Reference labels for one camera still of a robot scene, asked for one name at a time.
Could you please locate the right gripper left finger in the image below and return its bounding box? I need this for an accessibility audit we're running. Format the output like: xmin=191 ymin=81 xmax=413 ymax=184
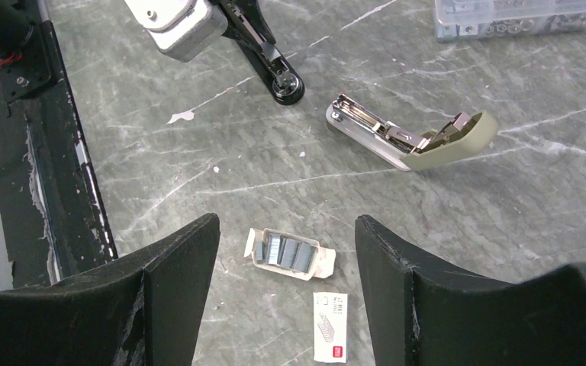
xmin=0 ymin=213 xmax=220 ymax=365

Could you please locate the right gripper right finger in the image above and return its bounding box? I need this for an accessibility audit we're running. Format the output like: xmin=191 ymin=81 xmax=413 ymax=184
xmin=355 ymin=215 xmax=586 ymax=365

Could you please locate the white staple box sleeve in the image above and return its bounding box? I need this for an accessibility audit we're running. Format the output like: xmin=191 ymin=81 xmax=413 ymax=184
xmin=313 ymin=292 xmax=348 ymax=363

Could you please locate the staple tray with staples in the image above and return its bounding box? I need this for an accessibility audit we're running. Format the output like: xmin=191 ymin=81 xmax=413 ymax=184
xmin=243 ymin=228 xmax=336 ymax=281

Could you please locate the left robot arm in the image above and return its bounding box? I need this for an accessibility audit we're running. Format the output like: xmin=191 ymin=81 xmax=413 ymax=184
xmin=125 ymin=0 xmax=228 ymax=63

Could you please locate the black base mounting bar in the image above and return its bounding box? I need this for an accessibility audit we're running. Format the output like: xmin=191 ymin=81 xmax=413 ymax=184
xmin=0 ymin=1 xmax=118 ymax=291

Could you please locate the clear plastic organizer box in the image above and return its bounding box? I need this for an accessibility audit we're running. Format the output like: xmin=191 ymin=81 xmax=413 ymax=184
xmin=434 ymin=0 xmax=586 ymax=43

